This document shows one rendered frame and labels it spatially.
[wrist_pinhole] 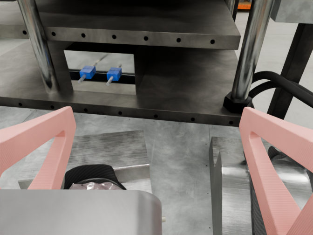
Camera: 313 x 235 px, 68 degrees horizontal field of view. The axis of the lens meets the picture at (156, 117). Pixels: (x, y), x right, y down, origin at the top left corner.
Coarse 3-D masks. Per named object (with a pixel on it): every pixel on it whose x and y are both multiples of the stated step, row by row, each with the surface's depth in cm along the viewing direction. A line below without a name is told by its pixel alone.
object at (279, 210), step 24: (240, 120) 13; (264, 120) 10; (288, 144) 9; (312, 144) 7; (264, 168) 11; (312, 168) 7; (264, 192) 10; (288, 192) 10; (264, 216) 11; (288, 216) 10; (312, 216) 7
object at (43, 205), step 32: (32, 128) 9; (64, 128) 12; (0, 160) 7; (64, 160) 12; (0, 192) 5; (32, 192) 5; (64, 192) 5; (96, 192) 5; (128, 192) 5; (0, 224) 4; (32, 224) 4; (64, 224) 4; (96, 224) 4; (128, 224) 4; (160, 224) 5
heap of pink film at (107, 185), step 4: (72, 184) 45; (76, 184) 46; (80, 184) 46; (84, 184) 47; (88, 184) 46; (92, 184) 46; (96, 184) 46; (100, 184) 46; (104, 184) 47; (108, 184) 46; (112, 184) 46; (72, 188) 45; (76, 188) 45; (80, 188) 45; (84, 188) 45; (88, 188) 46; (92, 188) 46; (96, 188) 45; (100, 188) 45; (104, 188) 45; (108, 188) 46; (112, 188) 46; (116, 188) 46; (120, 188) 46
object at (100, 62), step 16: (80, 48) 88; (96, 48) 88; (112, 48) 88; (128, 48) 88; (144, 48) 104; (80, 64) 90; (96, 64) 89; (112, 64) 88; (128, 64) 87; (144, 64) 108; (96, 80) 93; (128, 80) 91
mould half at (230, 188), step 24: (216, 144) 61; (240, 144) 61; (264, 144) 61; (216, 168) 51; (240, 168) 44; (288, 168) 44; (216, 192) 48; (240, 192) 42; (312, 192) 41; (216, 216) 46; (240, 216) 40
